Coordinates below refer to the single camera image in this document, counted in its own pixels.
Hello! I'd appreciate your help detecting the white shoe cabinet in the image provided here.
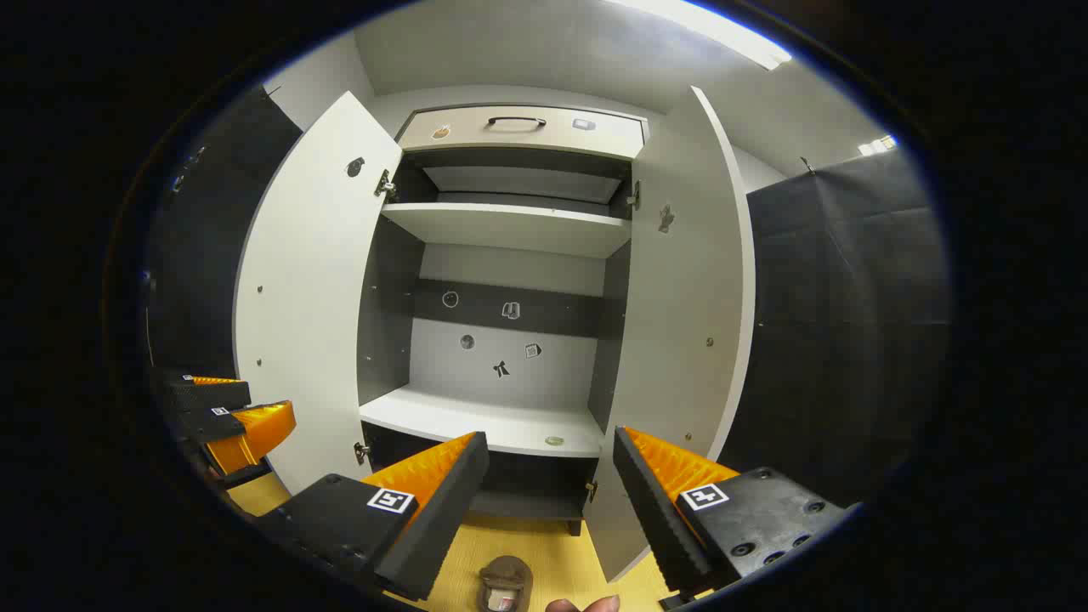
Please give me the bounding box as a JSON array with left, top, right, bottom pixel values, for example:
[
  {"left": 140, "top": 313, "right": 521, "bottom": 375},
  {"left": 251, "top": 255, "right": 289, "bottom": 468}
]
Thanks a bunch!
[{"left": 234, "top": 85, "right": 757, "bottom": 587}]

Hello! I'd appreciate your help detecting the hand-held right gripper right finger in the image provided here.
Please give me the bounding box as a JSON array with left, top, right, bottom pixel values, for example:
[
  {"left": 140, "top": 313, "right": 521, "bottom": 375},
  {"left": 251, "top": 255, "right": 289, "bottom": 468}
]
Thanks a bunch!
[{"left": 612, "top": 427, "right": 853, "bottom": 600}]

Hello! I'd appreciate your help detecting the white cabinet door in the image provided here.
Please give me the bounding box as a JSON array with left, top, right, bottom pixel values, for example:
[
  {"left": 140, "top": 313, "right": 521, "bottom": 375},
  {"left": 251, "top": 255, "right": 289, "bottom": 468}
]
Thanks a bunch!
[
  {"left": 234, "top": 91, "right": 405, "bottom": 496},
  {"left": 585, "top": 85, "right": 757, "bottom": 585}
]

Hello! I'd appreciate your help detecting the black backdrop cloth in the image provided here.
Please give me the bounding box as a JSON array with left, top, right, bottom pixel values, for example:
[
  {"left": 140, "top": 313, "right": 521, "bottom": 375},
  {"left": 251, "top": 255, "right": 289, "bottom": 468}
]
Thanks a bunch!
[
  {"left": 144, "top": 85, "right": 303, "bottom": 383},
  {"left": 718, "top": 149, "right": 953, "bottom": 511}
]

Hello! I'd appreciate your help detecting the brown fuzzy shoe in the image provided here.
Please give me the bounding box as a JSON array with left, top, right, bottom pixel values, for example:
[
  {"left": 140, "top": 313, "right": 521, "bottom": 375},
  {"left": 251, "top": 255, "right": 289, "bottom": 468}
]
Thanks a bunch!
[{"left": 476, "top": 556, "right": 535, "bottom": 612}]

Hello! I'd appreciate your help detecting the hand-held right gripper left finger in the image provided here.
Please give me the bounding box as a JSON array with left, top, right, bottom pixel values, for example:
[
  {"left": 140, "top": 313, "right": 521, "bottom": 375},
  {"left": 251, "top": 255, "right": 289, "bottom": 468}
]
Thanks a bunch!
[{"left": 253, "top": 431, "right": 491, "bottom": 602}]

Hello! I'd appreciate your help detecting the cream cabinet drawer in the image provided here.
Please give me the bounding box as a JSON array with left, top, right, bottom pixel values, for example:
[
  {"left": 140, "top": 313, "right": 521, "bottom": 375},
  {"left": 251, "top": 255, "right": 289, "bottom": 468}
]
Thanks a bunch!
[{"left": 398, "top": 105, "right": 647, "bottom": 161}]

